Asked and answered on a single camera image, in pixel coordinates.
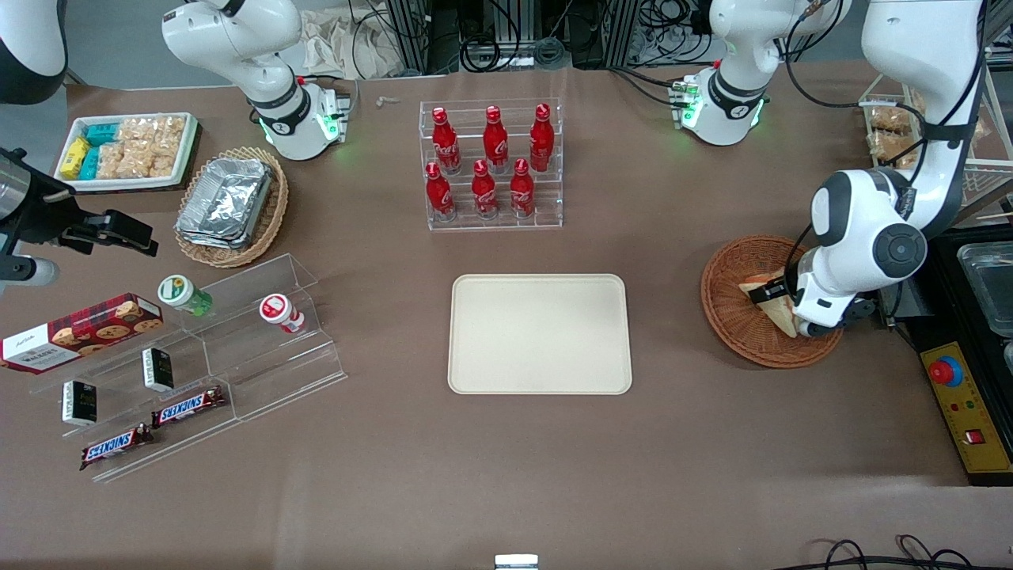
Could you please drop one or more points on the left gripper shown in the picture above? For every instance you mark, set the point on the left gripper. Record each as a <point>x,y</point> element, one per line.
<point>769,294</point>

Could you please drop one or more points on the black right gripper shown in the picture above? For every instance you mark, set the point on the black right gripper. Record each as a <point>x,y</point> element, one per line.
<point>47,219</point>

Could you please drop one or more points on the triangular sandwich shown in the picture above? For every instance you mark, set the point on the triangular sandwich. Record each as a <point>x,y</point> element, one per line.
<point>779,318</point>

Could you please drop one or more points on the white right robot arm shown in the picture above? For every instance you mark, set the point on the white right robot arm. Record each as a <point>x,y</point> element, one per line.
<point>261,47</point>

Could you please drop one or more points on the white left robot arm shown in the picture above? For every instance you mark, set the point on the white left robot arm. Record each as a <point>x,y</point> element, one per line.
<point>918,39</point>

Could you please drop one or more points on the brown round wicker basket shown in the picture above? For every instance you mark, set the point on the brown round wicker basket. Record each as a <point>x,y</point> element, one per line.
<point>732,317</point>

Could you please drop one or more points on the white rectangular snack tray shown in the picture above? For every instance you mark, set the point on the white rectangular snack tray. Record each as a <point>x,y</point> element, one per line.
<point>186,158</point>

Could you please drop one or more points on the light oval wicker basket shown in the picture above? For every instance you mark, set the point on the light oval wicker basket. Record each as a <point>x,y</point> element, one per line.
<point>269,214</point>

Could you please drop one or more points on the beige plastic tray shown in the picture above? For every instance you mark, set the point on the beige plastic tray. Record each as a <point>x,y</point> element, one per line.
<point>538,332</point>

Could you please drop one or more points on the clear bag of rice snacks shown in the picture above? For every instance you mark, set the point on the clear bag of rice snacks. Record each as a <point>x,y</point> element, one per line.
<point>137,161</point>
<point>137,130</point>
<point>170,133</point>
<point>111,161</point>

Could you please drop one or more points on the teal snack pack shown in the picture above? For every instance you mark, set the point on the teal snack pack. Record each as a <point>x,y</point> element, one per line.
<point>90,164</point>
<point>103,133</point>

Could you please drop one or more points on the green lid drink bottle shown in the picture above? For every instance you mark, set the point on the green lid drink bottle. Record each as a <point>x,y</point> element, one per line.
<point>180,291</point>

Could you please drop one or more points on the yellow snack pack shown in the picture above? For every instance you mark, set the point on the yellow snack pack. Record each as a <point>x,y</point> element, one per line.
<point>73,158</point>

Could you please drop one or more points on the aluminium foil container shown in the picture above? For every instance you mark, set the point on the aluminium foil container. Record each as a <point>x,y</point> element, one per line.
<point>225,198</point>

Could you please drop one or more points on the red tartan cookie box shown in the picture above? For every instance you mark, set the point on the red tartan cookie box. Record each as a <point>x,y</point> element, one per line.
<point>79,336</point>

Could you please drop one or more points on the small black box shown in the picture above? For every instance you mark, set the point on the small black box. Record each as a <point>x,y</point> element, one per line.
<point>158,370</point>
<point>80,404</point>

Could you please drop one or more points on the red lid drink bottle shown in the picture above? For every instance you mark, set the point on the red lid drink bottle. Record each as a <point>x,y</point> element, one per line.
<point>278,310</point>

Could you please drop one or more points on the black machine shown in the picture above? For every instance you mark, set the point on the black machine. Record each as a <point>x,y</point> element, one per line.
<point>942,309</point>

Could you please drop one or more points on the Snickers chocolate bar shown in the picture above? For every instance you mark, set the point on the Snickers chocolate bar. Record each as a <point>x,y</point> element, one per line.
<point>188,406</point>
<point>115,447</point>

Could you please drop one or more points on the clear bag of crackers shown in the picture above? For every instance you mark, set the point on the clear bag of crackers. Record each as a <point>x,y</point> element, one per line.
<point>888,119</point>
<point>885,145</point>

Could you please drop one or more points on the clear acrylic step display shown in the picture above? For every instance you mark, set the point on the clear acrylic step display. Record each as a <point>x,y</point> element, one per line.
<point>269,372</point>

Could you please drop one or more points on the metal pan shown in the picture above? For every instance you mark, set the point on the metal pan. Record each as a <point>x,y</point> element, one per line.
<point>989,285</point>

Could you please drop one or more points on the yellow emergency stop box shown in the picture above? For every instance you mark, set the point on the yellow emergency stop box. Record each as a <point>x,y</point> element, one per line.
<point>969,412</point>

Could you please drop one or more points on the clear acrylic bottle rack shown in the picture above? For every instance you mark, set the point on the clear acrylic bottle rack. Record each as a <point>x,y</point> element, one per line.
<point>554,206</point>

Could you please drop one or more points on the red cola bottle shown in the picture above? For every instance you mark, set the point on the red cola bottle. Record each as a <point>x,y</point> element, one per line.
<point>522,190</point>
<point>495,142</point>
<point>445,146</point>
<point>439,194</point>
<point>484,191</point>
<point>541,142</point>

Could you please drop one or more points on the crumpled beige cloth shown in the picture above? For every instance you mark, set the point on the crumpled beige cloth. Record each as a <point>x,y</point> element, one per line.
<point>340,43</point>

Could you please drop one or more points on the aluminium frame rack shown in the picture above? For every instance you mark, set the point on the aluminium frame rack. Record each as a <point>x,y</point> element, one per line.
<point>506,32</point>

